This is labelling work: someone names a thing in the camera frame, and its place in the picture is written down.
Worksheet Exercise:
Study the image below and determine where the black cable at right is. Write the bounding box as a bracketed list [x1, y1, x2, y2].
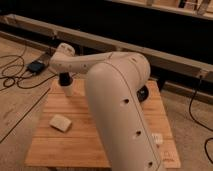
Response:
[188, 77, 213, 165]

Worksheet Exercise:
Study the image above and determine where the white rectangular sponge block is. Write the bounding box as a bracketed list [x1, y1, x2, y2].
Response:
[49, 115, 72, 132]

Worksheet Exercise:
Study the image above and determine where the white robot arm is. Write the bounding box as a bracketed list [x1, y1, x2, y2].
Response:
[50, 43, 166, 171]

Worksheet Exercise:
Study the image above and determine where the white small bottle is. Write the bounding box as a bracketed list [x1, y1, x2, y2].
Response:
[152, 133, 163, 145]

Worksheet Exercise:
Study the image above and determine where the white ceramic cup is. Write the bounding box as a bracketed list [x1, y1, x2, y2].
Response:
[62, 85, 74, 97]

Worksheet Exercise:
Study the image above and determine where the black floor cable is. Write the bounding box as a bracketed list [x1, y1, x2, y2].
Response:
[0, 44, 58, 90]

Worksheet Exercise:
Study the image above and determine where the blue power adapter box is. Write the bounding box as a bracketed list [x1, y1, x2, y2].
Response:
[27, 61, 45, 74]

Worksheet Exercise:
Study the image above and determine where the dark ceramic bowl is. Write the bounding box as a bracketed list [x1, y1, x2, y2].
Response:
[137, 86, 149, 102]

